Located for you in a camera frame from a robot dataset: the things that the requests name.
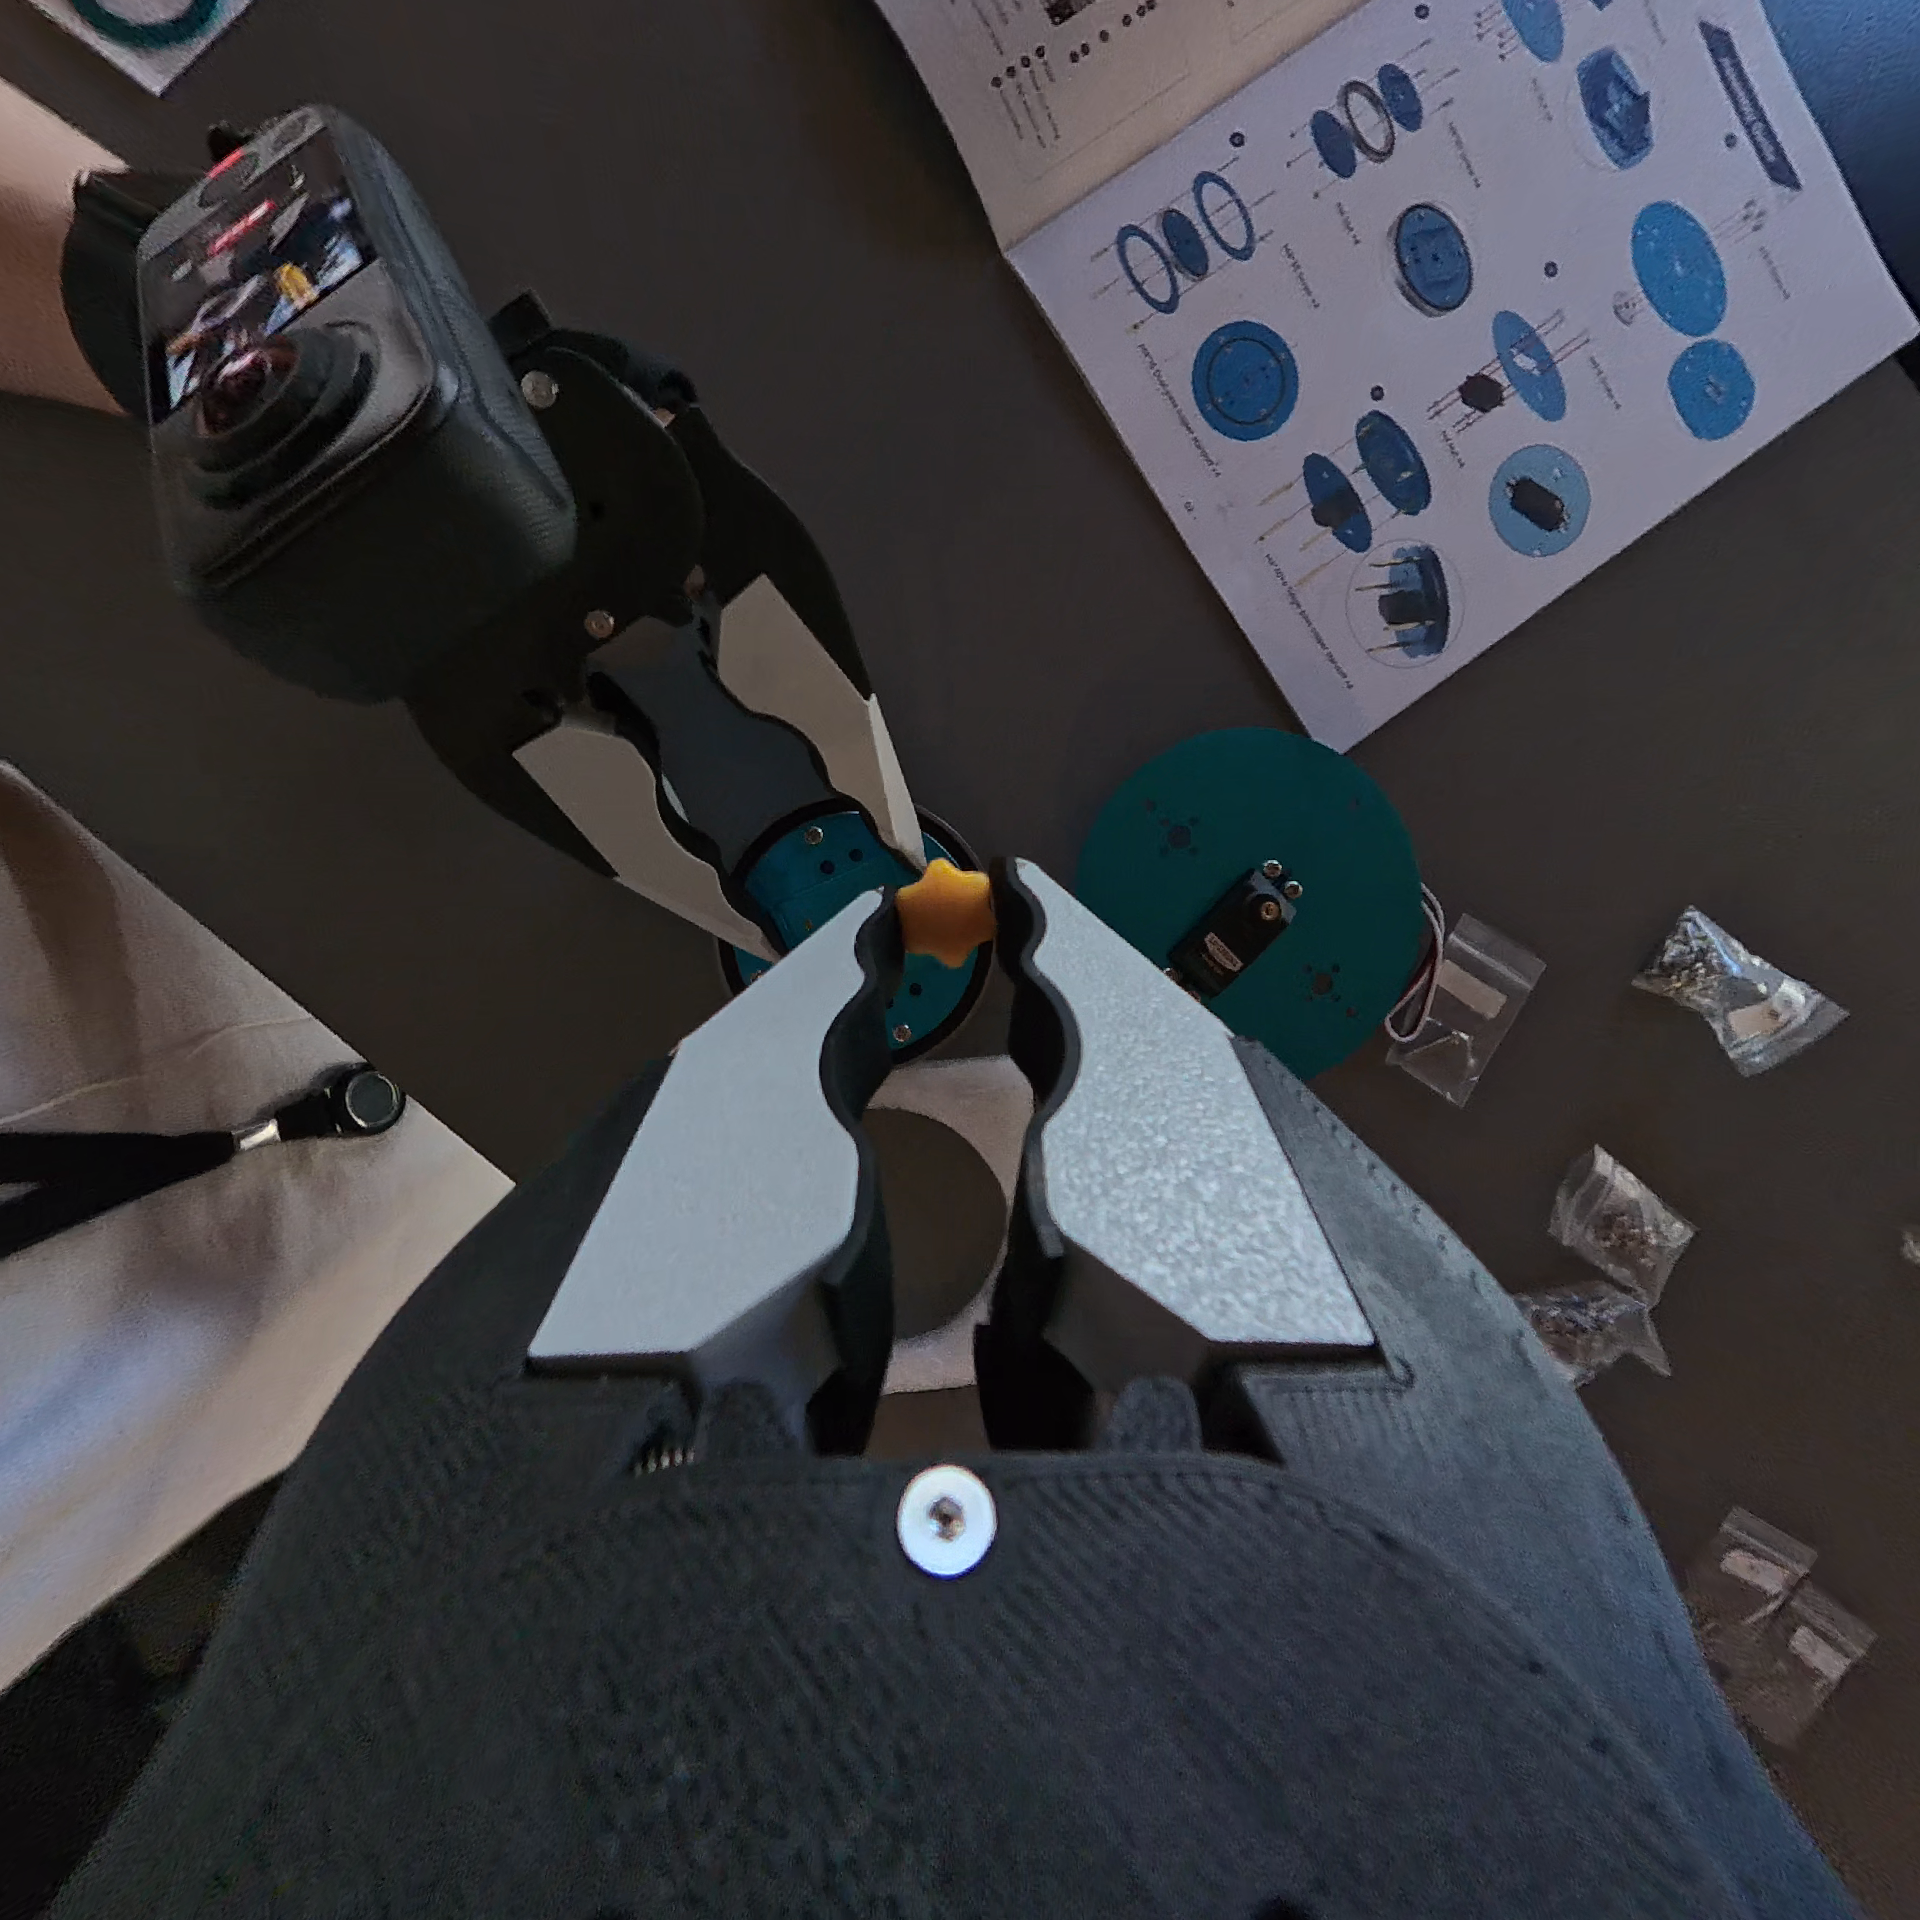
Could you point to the printed instruction booklet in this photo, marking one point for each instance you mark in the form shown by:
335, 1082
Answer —
1500, 376

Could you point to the dark grey desk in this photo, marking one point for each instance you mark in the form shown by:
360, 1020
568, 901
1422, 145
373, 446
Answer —
974, 526

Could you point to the person's left forearm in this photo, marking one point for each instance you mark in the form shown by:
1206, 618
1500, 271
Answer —
41, 271

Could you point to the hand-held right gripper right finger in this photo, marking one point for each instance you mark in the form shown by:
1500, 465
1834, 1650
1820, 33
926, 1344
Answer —
1181, 1184

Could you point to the blue round plate with servo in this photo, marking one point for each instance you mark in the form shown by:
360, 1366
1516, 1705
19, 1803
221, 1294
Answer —
1245, 829

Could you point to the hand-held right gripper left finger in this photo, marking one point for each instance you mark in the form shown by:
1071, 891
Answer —
701, 1197

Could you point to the blue round bracket base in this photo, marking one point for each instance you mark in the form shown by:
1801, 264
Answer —
816, 888

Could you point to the small clear bag of screws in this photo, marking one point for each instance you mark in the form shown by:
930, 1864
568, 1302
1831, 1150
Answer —
1737, 990
1621, 1221
1587, 1327

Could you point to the flat clear plastic bag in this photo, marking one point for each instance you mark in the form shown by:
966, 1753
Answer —
1482, 990

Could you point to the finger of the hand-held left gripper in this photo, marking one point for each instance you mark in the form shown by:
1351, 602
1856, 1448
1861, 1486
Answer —
625, 817
812, 705

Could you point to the black wristband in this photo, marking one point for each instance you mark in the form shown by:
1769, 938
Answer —
102, 282

